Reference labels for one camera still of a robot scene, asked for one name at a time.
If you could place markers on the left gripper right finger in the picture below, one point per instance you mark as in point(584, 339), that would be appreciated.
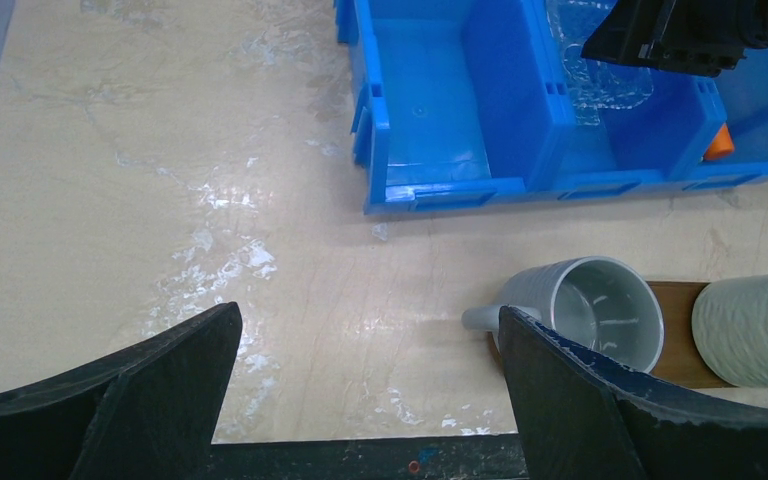
point(582, 415)

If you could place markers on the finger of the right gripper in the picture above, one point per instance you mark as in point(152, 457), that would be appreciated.
point(624, 37)

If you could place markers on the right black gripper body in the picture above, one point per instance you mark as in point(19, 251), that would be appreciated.
point(700, 38)

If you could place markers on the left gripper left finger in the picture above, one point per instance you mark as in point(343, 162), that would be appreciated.
point(147, 411)

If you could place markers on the clear acrylic holder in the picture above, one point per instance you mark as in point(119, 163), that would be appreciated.
point(594, 86)

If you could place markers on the brown oval wooden tray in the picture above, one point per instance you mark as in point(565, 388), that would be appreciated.
point(680, 362)

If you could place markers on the orange toothpaste tube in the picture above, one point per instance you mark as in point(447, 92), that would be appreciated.
point(721, 145)

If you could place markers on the grey ceramic mug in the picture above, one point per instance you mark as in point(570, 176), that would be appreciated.
point(598, 302)

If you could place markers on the blue plastic bin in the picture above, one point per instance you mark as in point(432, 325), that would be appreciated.
point(463, 104)

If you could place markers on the pale green ceramic mug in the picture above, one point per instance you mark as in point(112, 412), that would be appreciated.
point(729, 325)

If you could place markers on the black aluminium base frame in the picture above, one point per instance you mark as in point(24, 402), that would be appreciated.
point(456, 457)

